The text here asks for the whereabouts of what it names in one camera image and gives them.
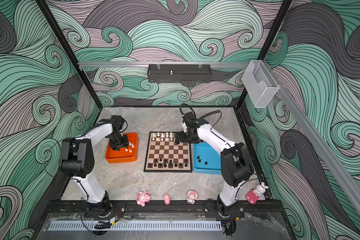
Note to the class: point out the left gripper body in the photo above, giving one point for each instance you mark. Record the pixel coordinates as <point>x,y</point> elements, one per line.
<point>119,142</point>

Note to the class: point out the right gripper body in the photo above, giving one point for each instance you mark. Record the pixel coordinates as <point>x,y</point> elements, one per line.
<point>186,137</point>

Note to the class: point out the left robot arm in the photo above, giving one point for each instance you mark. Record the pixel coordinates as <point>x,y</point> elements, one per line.
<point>77,160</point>

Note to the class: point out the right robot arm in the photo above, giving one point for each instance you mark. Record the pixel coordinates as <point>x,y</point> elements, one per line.
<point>236,162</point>

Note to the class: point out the white pieces in tray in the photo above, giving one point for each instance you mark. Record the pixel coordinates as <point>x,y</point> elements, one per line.
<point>130,148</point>

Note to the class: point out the white pieces on board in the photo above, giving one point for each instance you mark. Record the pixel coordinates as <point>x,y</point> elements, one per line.
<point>162,137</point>

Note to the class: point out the black pieces in tray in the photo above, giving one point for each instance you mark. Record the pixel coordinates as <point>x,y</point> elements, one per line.
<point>201,161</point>

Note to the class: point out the chess board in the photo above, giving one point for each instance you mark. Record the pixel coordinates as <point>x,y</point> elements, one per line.
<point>168,150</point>

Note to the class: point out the black pieces on board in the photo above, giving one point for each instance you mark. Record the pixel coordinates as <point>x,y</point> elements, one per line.
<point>182,164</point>

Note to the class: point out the orange tray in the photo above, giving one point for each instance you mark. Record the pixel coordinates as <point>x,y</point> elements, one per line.
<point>122,156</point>

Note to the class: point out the blue tray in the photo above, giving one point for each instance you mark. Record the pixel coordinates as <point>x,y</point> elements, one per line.
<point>206,160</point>

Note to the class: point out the pink hooded doll figure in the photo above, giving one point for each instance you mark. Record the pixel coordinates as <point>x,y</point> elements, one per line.
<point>192,196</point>

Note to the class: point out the pink plush figure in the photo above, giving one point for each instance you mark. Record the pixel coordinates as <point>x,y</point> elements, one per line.
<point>143,198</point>

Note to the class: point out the small pink pig figure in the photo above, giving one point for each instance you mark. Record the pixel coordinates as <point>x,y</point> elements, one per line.
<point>167,199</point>

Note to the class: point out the white rabbit pink figure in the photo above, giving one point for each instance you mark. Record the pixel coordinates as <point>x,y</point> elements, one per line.
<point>254,194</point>

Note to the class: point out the black wall tray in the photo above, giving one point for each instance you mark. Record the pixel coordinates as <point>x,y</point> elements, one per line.
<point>184,74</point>

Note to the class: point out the clear plastic wall holder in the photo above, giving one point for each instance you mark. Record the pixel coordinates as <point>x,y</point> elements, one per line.
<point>260,82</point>

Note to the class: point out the aluminium rail back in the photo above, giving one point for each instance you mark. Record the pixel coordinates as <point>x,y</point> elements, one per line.
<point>125,64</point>

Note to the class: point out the aluminium rail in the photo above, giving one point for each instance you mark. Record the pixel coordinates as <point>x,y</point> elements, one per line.
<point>125,64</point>
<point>324,151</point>

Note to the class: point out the white slotted cable duct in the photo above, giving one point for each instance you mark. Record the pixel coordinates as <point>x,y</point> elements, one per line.
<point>139,226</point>

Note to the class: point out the aluminium rail right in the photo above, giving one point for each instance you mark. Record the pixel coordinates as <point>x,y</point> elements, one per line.
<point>324,151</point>

